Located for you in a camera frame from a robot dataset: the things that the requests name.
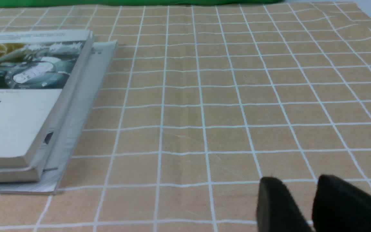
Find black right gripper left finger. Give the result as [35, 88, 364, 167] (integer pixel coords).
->
[257, 177, 312, 232]

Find middle white book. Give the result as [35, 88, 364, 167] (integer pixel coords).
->
[0, 42, 97, 183]

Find orange checkered tablecloth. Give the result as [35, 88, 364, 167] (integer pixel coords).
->
[0, 2, 371, 232]

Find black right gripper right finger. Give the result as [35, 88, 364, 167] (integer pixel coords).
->
[312, 175, 371, 232]

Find bottom thin white booklet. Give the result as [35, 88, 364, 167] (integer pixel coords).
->
[0, 40, 119, 194]

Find white self-driving textbook top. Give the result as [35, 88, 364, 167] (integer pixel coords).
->
[0, 30, 95, 168]

